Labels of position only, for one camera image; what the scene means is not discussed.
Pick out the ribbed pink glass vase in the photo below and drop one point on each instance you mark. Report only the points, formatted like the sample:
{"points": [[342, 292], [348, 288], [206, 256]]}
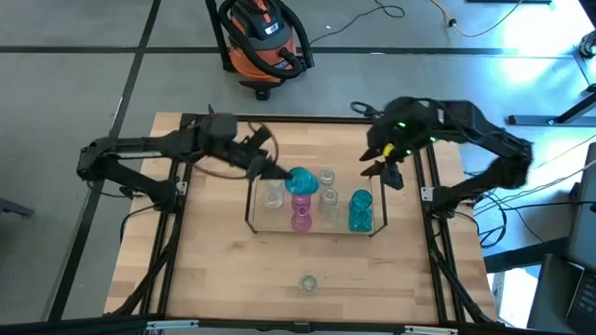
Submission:
{"points": [[302, 202]]}

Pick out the grey chair base leg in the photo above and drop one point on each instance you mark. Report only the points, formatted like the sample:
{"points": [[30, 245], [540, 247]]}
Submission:
{"points": [[16, 208]]}

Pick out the teal cut glass urn vase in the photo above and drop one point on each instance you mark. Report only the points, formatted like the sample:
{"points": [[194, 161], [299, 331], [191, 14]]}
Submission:
{"points": [[361, 221]]}

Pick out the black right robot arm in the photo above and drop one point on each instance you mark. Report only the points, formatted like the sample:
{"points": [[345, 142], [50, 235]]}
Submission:
{"points": [[493, 139]]}

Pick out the person's foot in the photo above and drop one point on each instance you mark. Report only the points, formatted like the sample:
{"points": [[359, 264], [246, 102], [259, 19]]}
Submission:
{"points": [[589, 46]]}

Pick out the orange and black shop vacuum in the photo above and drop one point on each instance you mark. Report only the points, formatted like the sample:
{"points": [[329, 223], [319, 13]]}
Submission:
{"points": [[261, 56]]}

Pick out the silver bar clamp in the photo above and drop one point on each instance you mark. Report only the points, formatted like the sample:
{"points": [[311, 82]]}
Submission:
{"points": [[430, 330], [172, 324]]}

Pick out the round teal glass vase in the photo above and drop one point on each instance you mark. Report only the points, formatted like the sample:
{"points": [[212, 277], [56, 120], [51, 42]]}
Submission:
{"points": [[302, 182], [361, 198]]}

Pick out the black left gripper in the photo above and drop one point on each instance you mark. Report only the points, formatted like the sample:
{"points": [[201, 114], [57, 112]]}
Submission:
{"points": [[247, 156]]}

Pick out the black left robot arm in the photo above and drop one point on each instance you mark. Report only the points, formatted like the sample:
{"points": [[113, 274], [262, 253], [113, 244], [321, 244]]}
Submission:
{"points": [[139, 145]]}

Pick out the black aluminium table frame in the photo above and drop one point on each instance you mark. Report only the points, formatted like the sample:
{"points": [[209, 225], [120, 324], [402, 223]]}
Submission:
{"points": [[316, 119]]}

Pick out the black desk foot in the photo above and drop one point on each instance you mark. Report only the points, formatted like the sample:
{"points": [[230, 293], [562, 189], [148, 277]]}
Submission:
{"points": [[535, 120]]}

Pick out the tall pink glass vase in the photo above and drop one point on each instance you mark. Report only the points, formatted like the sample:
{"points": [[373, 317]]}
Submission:
{"points": [[302, 222]]}

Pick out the black keypad device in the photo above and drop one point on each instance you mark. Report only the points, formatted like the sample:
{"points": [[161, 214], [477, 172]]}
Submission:
{"points": [[584, 298]]}

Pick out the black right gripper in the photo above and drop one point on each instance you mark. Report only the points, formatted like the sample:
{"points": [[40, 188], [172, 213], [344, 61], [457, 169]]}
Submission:
{"points": [[385, 142]]}

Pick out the dark desk foot bar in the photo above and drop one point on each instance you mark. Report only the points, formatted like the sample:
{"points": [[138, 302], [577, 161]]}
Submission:
{"points": [[521, 255]]}

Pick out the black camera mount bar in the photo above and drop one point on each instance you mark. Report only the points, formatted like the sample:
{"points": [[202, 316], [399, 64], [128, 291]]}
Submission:
{"points": [[279, 327]]}

